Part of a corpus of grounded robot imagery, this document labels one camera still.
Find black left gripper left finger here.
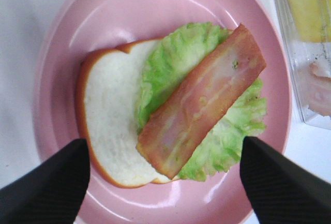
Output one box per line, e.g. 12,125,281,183
1,139,90,223

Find yellow cheese slice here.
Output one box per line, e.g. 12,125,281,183
288,0,330,43

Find bacon strip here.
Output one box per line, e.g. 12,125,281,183
136,23,267,180
299,62,330,116

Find pink round plate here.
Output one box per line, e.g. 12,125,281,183
34,0,292,223

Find right clear plastic container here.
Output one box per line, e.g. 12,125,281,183
275,0,330,129

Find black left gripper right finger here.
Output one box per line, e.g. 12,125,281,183
239,137,330,223

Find green lettuce leaf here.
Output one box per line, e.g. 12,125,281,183
134,21,267,183

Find bread slice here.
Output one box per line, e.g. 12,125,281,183
75,38,169,188

